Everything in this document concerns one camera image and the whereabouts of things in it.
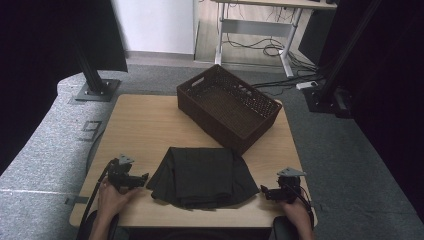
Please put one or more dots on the black metal stand with plate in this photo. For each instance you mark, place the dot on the black metal stand with plate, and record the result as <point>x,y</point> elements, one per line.
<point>95,85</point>

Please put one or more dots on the black panel under desk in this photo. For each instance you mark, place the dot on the black panel under desk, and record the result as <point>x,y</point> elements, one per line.
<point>313,36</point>

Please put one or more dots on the grey tape strip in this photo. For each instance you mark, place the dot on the grey tape strip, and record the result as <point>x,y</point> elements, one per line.
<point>76,200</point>

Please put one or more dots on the white partition panel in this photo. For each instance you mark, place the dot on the white partition panel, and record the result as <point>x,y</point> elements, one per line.
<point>156,26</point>

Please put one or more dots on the white-legged desk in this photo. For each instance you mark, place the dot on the white-legged desk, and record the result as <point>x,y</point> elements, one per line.
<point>256,28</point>

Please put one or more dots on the dark cloth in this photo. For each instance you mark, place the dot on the dark cloth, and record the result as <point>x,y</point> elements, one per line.
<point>200,176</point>

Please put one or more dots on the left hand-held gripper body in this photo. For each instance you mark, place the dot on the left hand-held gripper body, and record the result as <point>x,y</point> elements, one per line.
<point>119,173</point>

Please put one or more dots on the brown woven basket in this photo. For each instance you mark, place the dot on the brown woven basket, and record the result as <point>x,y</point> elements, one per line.
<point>230,106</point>

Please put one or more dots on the black metal stand with block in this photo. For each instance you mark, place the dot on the black metal stand with block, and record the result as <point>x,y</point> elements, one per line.
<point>328,93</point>

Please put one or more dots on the white power strip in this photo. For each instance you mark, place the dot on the white power strip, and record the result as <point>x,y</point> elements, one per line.
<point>306,85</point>

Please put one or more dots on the person's left hand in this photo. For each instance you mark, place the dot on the person's left hand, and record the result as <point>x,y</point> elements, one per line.
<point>113,200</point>

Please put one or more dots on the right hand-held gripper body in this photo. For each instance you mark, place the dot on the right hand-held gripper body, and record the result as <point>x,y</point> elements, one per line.
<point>289,186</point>

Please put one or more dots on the person's right hand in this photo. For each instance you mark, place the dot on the person's right hand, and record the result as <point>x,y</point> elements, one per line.
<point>296,213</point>

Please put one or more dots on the black curtain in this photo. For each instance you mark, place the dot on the black curtain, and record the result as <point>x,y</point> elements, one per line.
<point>40,50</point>
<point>393,83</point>

